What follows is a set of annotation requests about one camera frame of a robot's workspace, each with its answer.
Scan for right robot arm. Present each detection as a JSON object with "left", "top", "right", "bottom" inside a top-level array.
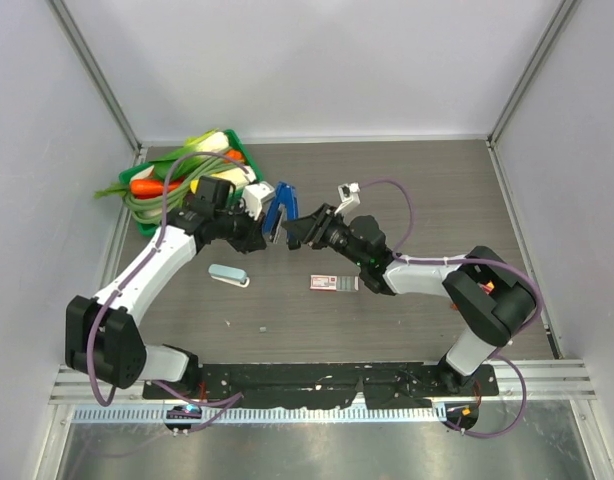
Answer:
[{"left": 282, "top": 204, "right": 541, "bottom": 395}]

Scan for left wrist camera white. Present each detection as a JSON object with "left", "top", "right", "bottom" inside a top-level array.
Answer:
[{"left": 241, "top": 182, "right": 275, "bottom": 220}]

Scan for white toy radish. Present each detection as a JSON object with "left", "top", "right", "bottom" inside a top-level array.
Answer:
[{"left": 130, "top": 165, "right": 154, "bottom": 182}]

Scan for white slotted cable duct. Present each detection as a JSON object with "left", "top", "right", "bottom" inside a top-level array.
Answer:
[{"left": 72, "top": 402, "right": 446, "bottom": 425}]

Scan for red white staple box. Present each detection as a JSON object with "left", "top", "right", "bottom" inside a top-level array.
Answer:
[{"left": 310, "top": 275, "right": 359, "bottom": 292}]

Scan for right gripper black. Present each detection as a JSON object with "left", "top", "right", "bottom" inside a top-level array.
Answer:
[{"left": 281, "top": 204, "right": 367, "bottom": 269}]

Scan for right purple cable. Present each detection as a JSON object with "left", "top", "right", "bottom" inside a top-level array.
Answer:
[{"left": 359, "top": 178, "right": 544, "bottom": 437}]

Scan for purple cable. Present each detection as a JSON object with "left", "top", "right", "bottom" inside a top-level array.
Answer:
[
  {"left": 85, "top": 152, "right": 258, "bottom": 435},
  {"left": 359, "top": 178, "right": 544, "bottom": 437}
]

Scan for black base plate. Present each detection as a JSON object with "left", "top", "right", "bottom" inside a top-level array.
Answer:
[{"left": 143, "top": 362, "right": 499, "bottom": 410}]

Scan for green plastic tray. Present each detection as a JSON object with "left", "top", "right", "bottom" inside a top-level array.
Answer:
[{"left": 118, "top": 129, "right": 263, "bottom": 237}]

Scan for light blue small stapler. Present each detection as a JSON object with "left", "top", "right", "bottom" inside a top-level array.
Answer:
[{"left": 208, "top": 264, "right": 250, "bottom": 288}]

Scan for yellow white toy cabbage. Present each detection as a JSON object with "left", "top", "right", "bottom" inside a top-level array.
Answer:
[{"left": 207, "top": 166, "right": 257, "bottom": 195}]

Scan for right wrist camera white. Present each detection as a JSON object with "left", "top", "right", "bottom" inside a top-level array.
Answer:
[{"left": 334, "top": 182, "right": 361, "bottom": 217}]

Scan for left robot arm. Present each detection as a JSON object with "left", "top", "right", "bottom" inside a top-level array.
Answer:
[{"left": 65, "top": 177, "right": 274, "bottom": 399}]

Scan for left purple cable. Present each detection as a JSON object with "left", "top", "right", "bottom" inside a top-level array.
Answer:
[{"left": 85, "top": 152, "right": 258, "bottom": 435}]

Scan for small orange toy carrot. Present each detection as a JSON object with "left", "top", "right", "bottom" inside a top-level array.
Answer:
[{"left": 225, "top": 149, "right": 245, "bottom": 163}]

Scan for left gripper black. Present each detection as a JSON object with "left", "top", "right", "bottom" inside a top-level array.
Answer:
[{"left": 215, "top": 200, "right": 267, "bottom": 255}]

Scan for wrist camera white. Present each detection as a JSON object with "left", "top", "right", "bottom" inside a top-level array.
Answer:
[
  {"left": 334, "top": 182, "right": 361, "bottom": 217},
  {"left": 241, "top": 182, "right": 275, "bottom": 220}
]

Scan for colourful candy bag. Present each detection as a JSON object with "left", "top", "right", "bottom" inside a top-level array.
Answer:
[{"left": 450, "top": 282, "right": 495, "bottom": 311}]

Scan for green white toy bok choy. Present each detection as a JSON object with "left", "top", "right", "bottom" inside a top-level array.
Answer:
[{"left": 151, "top": 130, "right": 230, "bottom": 181}]

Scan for green toy long beans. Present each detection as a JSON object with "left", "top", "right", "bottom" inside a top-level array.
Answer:
[{"left": 121, "top": 157, "right": 234, "bottom": 225}]

